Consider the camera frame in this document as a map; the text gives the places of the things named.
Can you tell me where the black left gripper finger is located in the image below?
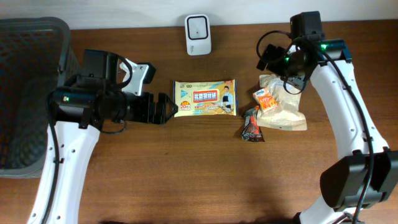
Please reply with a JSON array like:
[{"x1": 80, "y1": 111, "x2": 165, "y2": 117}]
[
  {"x1": 159, "y1": 108, "x2": 178, "y2": 124},
  {"x1": 158, "y1": 93, "x2": 178, "y2": 110}
]

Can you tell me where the orange tissue pack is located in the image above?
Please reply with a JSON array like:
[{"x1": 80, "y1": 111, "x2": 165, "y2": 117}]
[{"x1": 252, "y1": 87, "x2": 277, "y2": 112}]

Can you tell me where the yellow wet wipes pack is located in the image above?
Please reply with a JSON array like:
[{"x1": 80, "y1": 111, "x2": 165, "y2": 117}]
[{"x1": 174, "y1": 80, "x2": 238, "y2": 117}]

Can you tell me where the beige grain bag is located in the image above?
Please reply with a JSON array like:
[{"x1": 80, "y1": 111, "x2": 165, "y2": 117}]
[{"x1": 257, "y1": 74, "x2": 307, "y2": 131}]

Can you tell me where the black red snack packet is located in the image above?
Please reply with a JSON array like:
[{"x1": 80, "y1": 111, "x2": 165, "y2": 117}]
[{"x1": 241, "y1": 106, "x2": 264, "y2": 142}]

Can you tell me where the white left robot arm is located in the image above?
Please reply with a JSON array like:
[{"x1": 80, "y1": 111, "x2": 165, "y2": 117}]
[{"x1": 28, "y1": 49, "x2": 178, "y2": 223}]

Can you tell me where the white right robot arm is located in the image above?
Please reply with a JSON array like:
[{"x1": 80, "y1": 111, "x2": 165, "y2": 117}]
[{"x1": 280, "y1": 11, "x2": 397, "y2": 224}]

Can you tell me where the white barcode scanner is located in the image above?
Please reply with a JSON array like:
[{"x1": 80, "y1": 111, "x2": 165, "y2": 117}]
[{"x1": 184, "y1": 14, "x2": 211, "y2": 56}]

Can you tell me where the grey plastic basket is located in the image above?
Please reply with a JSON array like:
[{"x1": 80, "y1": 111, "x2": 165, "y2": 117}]
[{"x1": 1, "y1": 17, "x2": 80, "y2": 179}]

